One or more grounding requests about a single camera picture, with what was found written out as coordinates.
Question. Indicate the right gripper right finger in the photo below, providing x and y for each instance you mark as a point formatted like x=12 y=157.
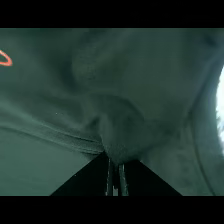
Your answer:
x=143 y=181

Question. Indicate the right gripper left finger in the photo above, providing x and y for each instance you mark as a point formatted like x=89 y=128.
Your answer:
x=93 y=181

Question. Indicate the dark green T-shirt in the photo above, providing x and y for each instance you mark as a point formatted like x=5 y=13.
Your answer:
x=110 y=83

